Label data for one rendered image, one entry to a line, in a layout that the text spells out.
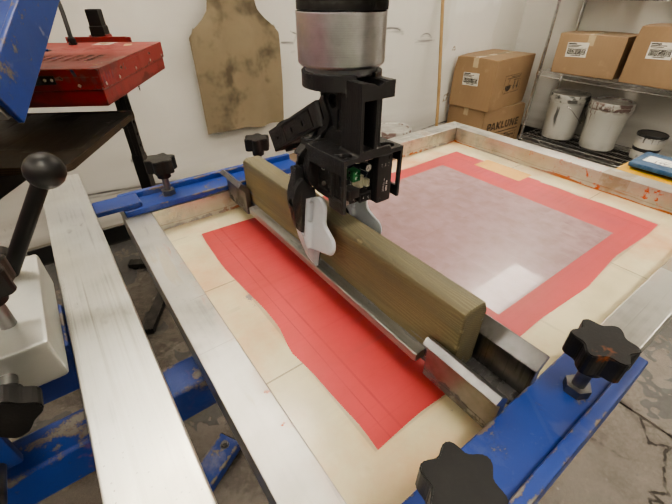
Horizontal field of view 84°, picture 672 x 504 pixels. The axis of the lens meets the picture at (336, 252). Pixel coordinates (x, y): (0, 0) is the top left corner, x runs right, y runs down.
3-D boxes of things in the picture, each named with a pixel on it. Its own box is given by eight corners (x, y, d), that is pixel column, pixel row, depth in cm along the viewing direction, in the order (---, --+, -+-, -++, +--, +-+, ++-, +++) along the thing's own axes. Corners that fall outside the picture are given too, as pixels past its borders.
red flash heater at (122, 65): (47, 73, 143) (32, 37, 136) (170, 70, 147) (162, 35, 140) (-79, 117, 94) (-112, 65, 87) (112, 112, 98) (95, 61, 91)
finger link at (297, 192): (290, 235, 40) (299, 153, 36) (283, 228, 41) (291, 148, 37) (326, 228, 43) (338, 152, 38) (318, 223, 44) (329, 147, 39)
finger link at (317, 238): (318, 290, 40) (331, 211, 36) (290, 264, 44) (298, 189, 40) (341, 284, 42) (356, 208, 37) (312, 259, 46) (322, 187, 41)
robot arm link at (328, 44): (278, 10, 31) (354, 7, 35) (282, 70, 34) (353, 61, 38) (331, 13, 26) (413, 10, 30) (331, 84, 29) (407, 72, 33)
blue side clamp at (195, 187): (289, 186, 75) (287, 152, 71) (302, 195, 72) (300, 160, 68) (130, 233, 61) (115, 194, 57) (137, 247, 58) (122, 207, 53)
